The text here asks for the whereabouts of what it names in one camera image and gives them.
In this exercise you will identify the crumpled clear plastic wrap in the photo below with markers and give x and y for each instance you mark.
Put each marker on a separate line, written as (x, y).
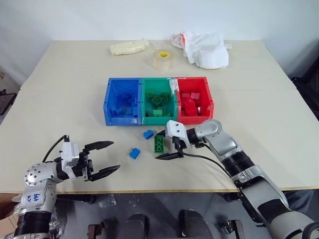
(107, 201)

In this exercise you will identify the long green building block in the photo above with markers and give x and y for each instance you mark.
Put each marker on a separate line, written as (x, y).
(159, 144)

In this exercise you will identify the clear packing tape roll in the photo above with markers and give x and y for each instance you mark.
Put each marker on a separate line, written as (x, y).
(163, 61)

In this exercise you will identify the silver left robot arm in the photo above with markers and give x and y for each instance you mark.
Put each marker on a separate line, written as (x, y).
(37, 174)

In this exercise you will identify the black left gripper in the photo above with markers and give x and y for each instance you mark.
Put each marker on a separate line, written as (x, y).
(86, 165)

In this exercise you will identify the red plastic bin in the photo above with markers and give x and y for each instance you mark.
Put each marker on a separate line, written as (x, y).
(208, 94)

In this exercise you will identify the blue plastic bin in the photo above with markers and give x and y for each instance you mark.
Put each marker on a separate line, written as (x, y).
(109, 99)

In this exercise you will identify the small blue building block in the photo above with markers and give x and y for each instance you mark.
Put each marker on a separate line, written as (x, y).
(134, 154)
(147, 134)

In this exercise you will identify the square green building block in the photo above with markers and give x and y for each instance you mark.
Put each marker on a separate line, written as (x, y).
(156, 99)

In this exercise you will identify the white crumpled cloth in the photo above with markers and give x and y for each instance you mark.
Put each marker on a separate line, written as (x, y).
(209, 49)

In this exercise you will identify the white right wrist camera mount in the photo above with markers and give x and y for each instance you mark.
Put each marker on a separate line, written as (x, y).
(175, 129)

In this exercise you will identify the cream filled plastic pouch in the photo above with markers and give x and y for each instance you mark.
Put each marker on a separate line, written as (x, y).
(128, 47)

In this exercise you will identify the small green building block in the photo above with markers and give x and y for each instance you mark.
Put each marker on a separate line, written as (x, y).
(165, 96)
(158, 113)

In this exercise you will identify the large red building block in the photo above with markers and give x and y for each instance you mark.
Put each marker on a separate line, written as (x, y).
(190, 109)

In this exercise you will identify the black equipment frame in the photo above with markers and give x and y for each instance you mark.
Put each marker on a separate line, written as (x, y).
(6, 99)

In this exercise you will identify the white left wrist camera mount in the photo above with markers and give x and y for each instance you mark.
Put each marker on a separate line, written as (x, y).
(68, 154)

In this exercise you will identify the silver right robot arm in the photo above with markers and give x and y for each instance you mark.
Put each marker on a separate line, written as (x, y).
(224, 142)

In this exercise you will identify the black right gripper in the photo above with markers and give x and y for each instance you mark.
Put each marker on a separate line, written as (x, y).
(179, 144)

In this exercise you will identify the green plastic bin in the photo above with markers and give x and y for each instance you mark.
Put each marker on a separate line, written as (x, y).
(174, 107)

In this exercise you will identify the flat red building block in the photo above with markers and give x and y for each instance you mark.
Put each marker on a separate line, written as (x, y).
(195, 95)

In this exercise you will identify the brown cardboard box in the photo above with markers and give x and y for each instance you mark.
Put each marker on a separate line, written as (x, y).
(6, 219)

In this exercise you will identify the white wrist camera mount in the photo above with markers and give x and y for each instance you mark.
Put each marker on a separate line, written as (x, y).
(68, 154)
(175, 129)

